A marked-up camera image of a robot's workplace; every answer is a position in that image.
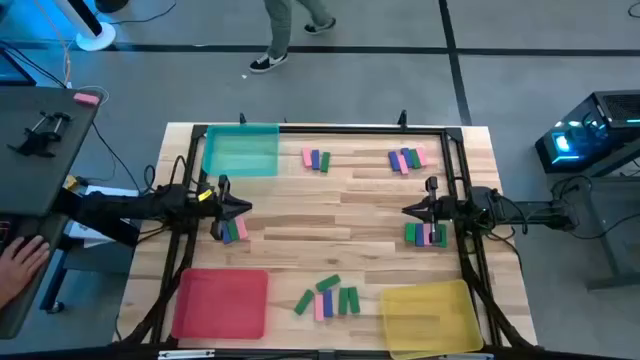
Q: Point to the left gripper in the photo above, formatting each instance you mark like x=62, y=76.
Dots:
x=223, y=187

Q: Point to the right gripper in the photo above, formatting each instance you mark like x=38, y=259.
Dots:
x=432, y=187

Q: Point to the yellow translucent plastic bin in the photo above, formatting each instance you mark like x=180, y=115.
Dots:
x=430, y=320

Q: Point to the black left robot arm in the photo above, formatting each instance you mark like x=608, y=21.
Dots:
x=150, y=205

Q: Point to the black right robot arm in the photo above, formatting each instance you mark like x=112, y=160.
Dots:
x=525, y=212

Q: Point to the yellow tape tag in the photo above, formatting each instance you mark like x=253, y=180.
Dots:
x=205, y=195

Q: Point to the teal translucent plastic bin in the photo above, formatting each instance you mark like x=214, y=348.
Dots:
x=240, y=150

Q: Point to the red translucent plastic bin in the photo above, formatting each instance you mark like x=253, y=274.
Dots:
x=220, y=304

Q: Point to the white paper box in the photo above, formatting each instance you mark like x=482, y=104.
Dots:
x=115, y=190

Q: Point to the black desk support beam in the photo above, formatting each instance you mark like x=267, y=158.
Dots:
x=100, y=225

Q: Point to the yellow connector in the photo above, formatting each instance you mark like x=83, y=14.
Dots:
x=70, y=182

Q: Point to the salmon pink block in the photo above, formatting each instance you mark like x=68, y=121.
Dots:
x=86, y=98

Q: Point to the person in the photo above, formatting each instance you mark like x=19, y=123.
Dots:
x=280, y=25

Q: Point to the black clamp tool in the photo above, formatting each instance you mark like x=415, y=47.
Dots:
x=40, y=137

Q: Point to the black side desk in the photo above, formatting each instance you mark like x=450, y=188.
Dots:
x=30, y=175

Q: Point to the grey metal desk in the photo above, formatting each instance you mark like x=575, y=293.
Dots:
x=615, y=281

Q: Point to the white floor stand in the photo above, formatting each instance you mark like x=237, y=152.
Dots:
x=95, y=40

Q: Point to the black computer tower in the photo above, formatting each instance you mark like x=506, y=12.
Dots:
x=615, y=107

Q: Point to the person's hand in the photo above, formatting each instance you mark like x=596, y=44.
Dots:
x=20, y=270

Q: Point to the dark keyboard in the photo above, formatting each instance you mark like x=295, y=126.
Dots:
x=4, y=231

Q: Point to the black round base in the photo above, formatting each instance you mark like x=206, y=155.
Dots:
x=111, y=4

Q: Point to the dark low desk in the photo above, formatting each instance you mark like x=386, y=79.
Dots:
x=25, y=322

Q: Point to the dark monitor screen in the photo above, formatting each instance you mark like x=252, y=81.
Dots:
x=12, y=72

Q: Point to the black clamp post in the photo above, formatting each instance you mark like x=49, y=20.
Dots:
x=402, y=119
x=242, y=119

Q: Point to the black metal table frame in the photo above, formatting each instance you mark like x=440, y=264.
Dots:
x=350, y=130

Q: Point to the silver metal bracket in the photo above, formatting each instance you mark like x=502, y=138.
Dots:
x=467, y=356
x=185, y=354

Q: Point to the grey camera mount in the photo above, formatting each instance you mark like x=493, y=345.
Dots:
x=325, y=355

